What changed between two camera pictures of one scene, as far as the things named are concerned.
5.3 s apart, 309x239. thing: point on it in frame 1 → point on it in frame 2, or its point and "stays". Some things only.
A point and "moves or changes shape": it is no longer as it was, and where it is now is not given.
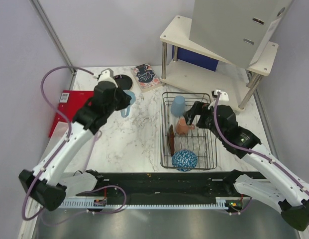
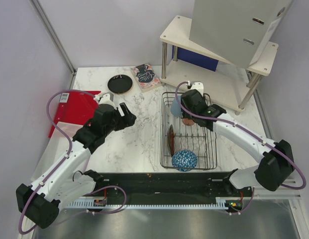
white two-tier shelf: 187,63 stays
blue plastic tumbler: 177,106 stays
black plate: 123,81 stays
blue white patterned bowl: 184,160 stays
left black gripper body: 120,102 → 119,122
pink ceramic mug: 182,127 moves or changes shape
